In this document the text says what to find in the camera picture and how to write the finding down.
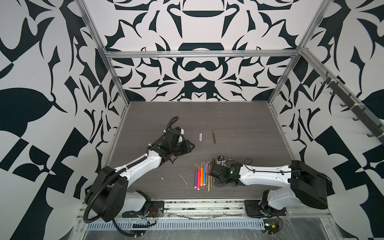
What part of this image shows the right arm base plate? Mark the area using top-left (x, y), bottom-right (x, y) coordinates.
top-left (244, 200), bottom-right (286, 218)

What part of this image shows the white slotted cable duct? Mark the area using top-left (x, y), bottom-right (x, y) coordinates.
top-left (85, 218), bottom-right (266, 231)

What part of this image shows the dark brown marker pen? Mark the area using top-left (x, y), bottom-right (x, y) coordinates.
top-left (212, 128), bottom-right (217, 144)

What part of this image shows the orange marker pen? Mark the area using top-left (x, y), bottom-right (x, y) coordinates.
top-left (199, 162), bottom-right (204, 187)

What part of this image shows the pink red marker pen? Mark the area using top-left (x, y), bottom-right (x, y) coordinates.
top-left (197, 165), bottom-right (201, 191)

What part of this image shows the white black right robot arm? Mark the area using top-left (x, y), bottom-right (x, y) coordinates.
top-left (209, 160), bottom-right (332, 211)

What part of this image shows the small circuit board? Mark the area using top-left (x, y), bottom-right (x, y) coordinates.
top-left (264, 222), bottom-right (282, 236)

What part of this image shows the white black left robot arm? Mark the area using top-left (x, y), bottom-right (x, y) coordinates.
top-left (83, 116), bottom-right (195, 238)

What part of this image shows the blue marker pen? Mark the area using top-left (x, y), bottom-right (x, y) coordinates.
top-left (203, 162), bottom-right (206, 186)

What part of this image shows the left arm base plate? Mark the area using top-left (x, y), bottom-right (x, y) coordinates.
top-left (122, 201), bottom-right (165, 218)

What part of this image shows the tan marker pen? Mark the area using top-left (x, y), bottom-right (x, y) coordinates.
top-left (207, 165), bottom-right (211, 192)

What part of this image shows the black wall hook rack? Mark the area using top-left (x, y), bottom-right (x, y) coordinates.
top-left (322, 73), bottom-right (384, 145)

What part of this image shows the purple marker pen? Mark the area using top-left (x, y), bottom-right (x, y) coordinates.
top-left (194, 164), bottom-right (199, 189)

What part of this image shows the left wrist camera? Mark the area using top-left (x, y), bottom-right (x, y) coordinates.
top-left (174, 127), bottom-right (185, 135)

